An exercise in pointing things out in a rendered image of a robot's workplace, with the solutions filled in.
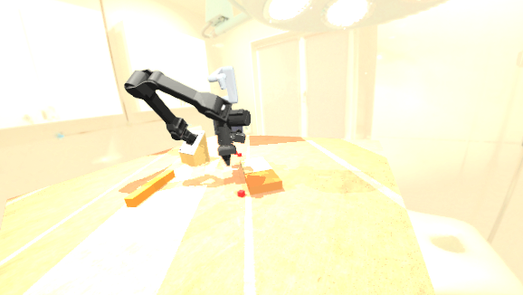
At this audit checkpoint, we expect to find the orange long bar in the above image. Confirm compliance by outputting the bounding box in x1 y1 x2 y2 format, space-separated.
124 169 175 207

